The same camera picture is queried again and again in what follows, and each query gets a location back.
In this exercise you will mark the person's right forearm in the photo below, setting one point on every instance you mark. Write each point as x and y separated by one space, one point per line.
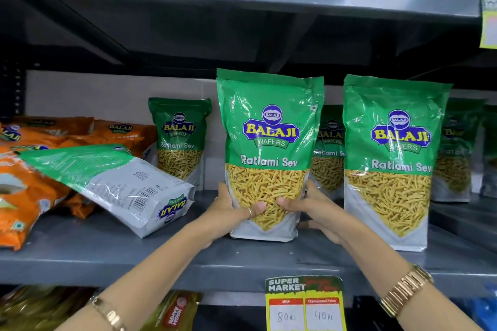
372 261

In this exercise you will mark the yellow price label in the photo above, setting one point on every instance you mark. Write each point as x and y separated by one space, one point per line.
489 24
306 311

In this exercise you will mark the blue snack bag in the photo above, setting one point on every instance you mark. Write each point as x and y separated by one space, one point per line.
483 315

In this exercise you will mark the grey metal shelf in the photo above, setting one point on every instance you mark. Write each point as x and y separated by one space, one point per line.
116 253

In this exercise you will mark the dark perforated metal post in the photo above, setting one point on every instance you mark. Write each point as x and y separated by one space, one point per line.
13 90

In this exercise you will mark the gold wristwatch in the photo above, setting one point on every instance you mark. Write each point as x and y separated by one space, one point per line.
405 290

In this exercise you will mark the person's left hand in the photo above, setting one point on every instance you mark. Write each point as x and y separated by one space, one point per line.
225 218

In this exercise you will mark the pile of orange chip bags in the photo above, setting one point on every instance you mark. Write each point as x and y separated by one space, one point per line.
23 195

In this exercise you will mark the person's right hand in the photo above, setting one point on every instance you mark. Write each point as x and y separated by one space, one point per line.
326 218

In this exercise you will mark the sev packets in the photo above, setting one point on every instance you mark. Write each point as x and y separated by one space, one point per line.
178 121

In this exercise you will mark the person's left forearm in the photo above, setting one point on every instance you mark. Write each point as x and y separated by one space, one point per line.
155 272

